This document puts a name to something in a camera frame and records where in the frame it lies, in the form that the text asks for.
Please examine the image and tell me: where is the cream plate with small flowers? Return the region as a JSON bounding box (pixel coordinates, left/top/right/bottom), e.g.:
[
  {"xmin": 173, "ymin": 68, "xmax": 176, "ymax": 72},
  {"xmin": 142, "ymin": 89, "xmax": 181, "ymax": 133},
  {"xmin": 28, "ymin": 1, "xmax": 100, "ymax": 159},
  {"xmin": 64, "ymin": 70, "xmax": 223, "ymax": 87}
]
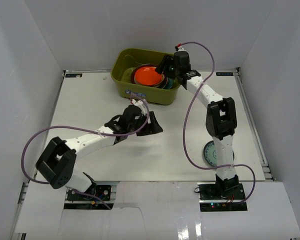
[{"xmin": 131, "ymin": 76, "xmax": 167, "ymax": 88}]

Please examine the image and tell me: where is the orange plastic plate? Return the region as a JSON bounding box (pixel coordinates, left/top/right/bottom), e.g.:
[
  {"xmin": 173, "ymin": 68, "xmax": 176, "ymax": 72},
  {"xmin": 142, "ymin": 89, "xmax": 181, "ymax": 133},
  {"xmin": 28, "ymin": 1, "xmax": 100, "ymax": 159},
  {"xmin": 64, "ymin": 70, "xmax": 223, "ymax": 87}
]
[{"xmin": 132, "ymin": 65, "xmax": 163, "ymax": 84}]

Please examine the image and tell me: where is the teal scalloped plate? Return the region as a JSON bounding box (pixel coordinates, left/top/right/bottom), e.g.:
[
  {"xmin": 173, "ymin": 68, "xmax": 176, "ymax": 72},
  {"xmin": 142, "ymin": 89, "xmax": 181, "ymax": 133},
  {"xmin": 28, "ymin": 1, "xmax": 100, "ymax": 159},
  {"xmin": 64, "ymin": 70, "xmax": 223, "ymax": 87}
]
[{"xmin": 123, "ymin": 66, "xmax": 181, "ymax": 91}]

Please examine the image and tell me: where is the dark red rimmed plate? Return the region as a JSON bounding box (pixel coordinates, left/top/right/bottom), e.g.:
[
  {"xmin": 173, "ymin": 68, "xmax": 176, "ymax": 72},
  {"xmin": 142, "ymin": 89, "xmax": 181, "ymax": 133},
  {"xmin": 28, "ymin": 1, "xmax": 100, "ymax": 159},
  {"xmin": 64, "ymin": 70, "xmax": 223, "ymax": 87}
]
[{"xmin": 130, "ymin": 64, "xmax": 168, "ymax": 89}]

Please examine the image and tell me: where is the blue patterned small plate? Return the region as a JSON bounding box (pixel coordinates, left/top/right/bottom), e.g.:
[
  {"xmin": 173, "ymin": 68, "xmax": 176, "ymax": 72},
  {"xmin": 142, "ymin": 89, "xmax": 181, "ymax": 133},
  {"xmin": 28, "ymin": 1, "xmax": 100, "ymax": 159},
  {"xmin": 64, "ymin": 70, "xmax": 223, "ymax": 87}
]
[{"xmin": 202, "ymin": 140, "xmax": 217, "ymax": 167}]

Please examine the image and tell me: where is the olive green plastic bin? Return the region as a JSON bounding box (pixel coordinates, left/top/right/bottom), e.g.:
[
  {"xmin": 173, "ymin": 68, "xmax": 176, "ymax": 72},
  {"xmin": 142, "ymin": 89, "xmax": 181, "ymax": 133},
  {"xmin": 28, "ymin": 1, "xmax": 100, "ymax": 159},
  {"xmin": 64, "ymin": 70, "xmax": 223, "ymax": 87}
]
[{"xmin": 110, "ymin": 48, "xmax": 180, "ymax": 106}]

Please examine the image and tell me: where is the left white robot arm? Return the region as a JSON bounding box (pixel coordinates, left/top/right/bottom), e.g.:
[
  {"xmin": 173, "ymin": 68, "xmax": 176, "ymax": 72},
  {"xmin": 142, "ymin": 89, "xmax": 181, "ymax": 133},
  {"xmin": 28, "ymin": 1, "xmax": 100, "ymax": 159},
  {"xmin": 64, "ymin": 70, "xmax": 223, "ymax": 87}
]
[{"xmin": 35, "ymin": 104, "xmax": 163, "ymax": 200}]

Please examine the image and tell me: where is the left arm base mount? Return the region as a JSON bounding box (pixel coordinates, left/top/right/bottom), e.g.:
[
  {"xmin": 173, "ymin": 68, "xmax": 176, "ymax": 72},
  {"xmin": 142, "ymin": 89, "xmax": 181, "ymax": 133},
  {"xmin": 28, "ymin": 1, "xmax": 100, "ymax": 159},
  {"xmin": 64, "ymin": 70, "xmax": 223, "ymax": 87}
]
[{"xmin": 64, "ymin": 185, "xmax": 114, "ymax": 210}]

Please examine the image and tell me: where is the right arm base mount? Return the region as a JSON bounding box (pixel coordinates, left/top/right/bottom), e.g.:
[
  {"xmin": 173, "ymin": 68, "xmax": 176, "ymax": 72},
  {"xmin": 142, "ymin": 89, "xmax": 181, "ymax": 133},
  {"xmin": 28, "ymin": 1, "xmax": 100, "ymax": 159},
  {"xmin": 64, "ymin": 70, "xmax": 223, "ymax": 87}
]
[{"xmin": 194, "ymin": 183, "xmax": 248, "ymax": 213}]

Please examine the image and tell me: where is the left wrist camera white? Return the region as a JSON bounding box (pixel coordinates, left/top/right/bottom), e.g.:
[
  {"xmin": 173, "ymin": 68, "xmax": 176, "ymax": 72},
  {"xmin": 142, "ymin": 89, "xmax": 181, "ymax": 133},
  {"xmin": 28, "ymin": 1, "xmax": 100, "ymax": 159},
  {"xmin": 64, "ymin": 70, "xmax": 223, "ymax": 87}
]
[{"xmin": 130, "ymin": 98, "xmax": 146, "ymax": 110}]

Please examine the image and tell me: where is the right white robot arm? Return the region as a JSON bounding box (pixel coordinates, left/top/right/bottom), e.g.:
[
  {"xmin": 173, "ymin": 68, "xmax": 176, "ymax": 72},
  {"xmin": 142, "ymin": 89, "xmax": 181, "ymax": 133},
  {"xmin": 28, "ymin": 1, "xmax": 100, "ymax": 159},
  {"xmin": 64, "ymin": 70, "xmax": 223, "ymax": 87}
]
[{"xmin": 155, "ymin": 50, "xmax": 239, "ymax": 200}]

